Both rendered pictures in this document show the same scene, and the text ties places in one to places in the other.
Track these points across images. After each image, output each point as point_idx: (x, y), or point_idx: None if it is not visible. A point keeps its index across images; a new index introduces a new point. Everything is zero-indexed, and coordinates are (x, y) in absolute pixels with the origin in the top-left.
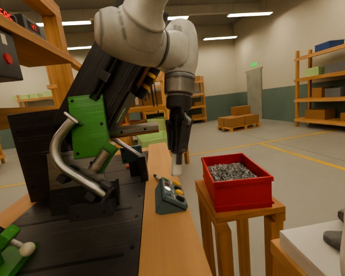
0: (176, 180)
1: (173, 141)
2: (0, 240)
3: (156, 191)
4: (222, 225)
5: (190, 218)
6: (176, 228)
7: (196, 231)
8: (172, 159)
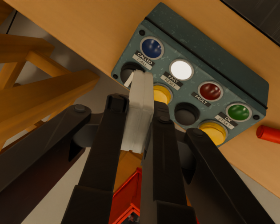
0: (217, 141)
1: (151, 152)
2: None
3: (244, 70)
4: (123, 152)
5: (82, 50)
6: (81, 2)
7: (42, 28)
8: (139, 93)
